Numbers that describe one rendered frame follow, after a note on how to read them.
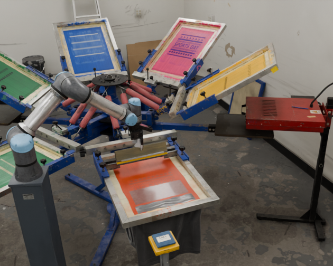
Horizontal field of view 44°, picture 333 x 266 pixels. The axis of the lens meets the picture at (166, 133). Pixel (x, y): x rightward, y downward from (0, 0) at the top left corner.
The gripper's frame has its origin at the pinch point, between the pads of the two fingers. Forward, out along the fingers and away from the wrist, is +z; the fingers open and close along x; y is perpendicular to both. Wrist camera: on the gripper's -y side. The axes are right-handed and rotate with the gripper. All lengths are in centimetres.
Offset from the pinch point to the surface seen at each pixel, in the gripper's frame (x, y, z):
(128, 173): 7.5, 11.9, 13.9
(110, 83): -75, 2, -22
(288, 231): 5, -126, 109
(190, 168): 22.5, -26.1, 10.5
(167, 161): 2.2, -17.5, 13.9
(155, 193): 35.6, 2.4, 14.0
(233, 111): -208, -185, 89
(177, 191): 39.3, -10.8, 14.1
